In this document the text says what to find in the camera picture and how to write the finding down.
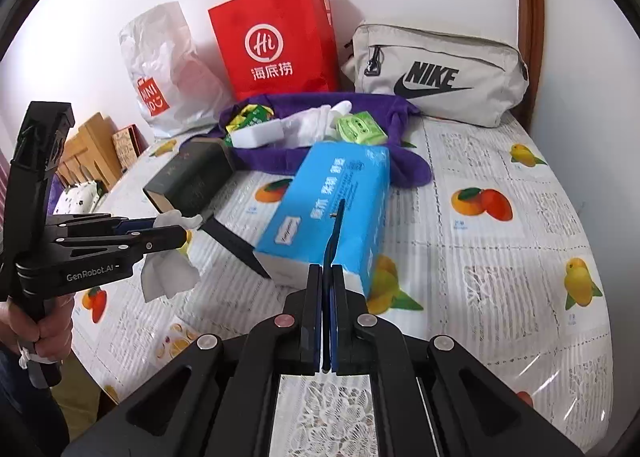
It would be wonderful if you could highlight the white mesh pouch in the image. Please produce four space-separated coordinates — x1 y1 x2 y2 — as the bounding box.
141 210 203 303

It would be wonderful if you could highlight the green wet wipes packet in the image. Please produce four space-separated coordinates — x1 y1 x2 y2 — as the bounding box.
226 104 274 134

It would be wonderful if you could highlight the light green tissue packet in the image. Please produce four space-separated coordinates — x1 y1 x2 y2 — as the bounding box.
335 111 388 146

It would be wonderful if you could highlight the person left hand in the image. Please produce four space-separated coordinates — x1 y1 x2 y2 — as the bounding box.
1 295 75 361

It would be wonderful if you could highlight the dark green tea tin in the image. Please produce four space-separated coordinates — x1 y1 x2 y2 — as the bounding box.
143 137 234 217

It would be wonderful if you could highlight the wooden knife block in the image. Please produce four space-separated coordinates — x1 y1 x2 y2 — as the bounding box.
56 112 122 191

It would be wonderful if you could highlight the cardboard box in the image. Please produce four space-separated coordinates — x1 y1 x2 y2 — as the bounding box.
112 124 143 173

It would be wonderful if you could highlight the white Miniso plastic bag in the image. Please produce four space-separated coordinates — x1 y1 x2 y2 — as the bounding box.
118 2 232 138

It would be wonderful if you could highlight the blue tissue pack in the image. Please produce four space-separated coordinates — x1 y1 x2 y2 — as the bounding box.
254 142 390 295

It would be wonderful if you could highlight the purple towel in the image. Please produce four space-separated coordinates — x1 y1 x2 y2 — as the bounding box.
206 93 433 188

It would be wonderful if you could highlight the red paper shopping bag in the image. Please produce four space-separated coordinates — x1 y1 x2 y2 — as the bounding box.
208 0 340 100

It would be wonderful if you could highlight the beige Nike waist bag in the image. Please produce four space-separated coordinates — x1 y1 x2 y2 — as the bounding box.
342 22 529 128

